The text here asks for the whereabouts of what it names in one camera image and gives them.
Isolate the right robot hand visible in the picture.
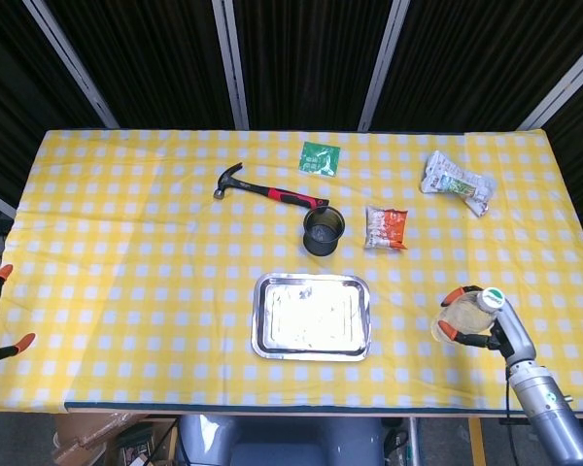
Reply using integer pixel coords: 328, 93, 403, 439
439, 284, 537, 364

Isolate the clear plastic bottle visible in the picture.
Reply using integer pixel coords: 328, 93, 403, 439
430, 286, 505, 344

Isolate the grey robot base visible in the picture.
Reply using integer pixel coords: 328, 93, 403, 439
176, 415, 388, 466

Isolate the rectangular metal tray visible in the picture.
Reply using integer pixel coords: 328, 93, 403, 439
251, 272, 373, 362

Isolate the yellow checked tablecloth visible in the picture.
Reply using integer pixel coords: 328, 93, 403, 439
0, 128, 583, 414

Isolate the brown cardboard box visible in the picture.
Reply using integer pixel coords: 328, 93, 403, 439
51, 412, 150, 466

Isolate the crumpled white green snack bag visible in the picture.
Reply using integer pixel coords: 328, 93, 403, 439
420, 150, 498, 218

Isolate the orange and white snack bag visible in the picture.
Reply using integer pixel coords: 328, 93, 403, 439
364, 205, 409, 251

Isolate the black mesh pen cup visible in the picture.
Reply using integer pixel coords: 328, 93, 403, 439
302, 206, 347, 257

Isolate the green square packet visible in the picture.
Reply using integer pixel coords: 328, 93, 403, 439
297, 141, 342, 177

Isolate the black and red claw hammer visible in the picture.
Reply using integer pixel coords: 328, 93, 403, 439
213, 162, 330, 211

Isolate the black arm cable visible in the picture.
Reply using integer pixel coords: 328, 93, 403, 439
502, 366, 522, 466

